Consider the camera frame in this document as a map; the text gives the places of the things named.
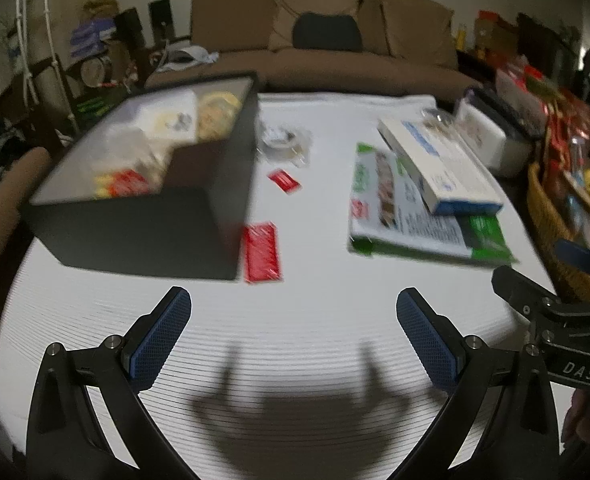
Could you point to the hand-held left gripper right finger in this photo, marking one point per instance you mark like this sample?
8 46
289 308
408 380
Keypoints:
427 340

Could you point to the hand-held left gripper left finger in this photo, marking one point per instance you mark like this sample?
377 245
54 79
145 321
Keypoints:
160 340

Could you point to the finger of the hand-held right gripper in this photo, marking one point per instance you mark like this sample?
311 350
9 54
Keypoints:
515 285
577 257

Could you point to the black storage box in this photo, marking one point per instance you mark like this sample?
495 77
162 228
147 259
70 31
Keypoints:
140 230

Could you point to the white and blue carton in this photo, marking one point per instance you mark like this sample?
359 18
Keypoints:
435 160

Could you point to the tape roll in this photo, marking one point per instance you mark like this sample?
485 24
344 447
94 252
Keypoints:
282 142

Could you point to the white tissue container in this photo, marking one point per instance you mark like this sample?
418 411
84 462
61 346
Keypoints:
485 132

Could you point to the person's right hand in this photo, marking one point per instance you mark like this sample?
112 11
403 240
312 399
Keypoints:
587 425

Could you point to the wicker basket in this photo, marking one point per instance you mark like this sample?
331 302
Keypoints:
550 230

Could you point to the pile of snack packets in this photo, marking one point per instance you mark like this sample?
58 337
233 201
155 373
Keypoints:
575 160

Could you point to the green and white packet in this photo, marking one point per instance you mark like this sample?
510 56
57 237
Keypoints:
400 210

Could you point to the large red packet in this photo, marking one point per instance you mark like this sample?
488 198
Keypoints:
261 252

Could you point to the red and yellow packet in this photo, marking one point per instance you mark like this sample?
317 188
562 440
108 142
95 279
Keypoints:
125 184

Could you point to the white plastic bag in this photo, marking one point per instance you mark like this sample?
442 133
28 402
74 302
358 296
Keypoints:
120 152

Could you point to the small red packet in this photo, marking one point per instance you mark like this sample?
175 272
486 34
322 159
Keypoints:
284 181

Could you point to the brown armchair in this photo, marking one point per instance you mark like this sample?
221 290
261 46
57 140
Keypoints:
10 195

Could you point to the dark cabinet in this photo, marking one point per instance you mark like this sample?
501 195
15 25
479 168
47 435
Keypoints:
545 45

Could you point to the white flat packet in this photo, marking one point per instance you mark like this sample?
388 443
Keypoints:
165 115

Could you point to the yellow snack packet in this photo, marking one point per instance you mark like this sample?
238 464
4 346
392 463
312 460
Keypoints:
217 112

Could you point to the orange cardboard box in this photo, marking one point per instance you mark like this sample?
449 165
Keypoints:
495 30

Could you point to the yellow bottle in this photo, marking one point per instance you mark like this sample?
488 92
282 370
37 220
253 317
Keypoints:
461 36

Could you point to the white cloth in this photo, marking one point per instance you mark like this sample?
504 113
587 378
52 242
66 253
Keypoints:
187 55

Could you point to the brown sofa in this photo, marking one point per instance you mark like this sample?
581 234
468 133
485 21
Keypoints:
325 67

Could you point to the blue striped bag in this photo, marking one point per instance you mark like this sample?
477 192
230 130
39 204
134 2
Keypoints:
92 35

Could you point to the black speaker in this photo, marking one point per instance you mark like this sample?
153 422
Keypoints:
129 27
161 17

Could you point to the black cushion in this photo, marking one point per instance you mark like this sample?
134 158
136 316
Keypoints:
327 32

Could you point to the brown cushion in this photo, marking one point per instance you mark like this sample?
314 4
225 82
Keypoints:
320 0

